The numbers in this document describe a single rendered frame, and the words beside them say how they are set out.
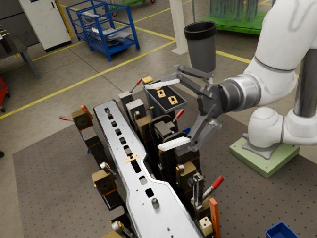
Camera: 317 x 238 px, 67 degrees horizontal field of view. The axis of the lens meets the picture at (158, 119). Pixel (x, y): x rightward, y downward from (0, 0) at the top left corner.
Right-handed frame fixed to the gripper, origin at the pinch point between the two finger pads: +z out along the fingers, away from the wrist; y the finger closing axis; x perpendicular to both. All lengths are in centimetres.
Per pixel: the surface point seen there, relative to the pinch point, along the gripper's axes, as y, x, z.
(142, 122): -19, -84, -27
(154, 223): -51, -38, -5
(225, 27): 59, -339, -337
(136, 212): -48, -46, -1
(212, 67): -8, -275, -238
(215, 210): -38.6, -12.7, -19.3
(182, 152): -29, -45, -29
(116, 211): -48, -53, 5
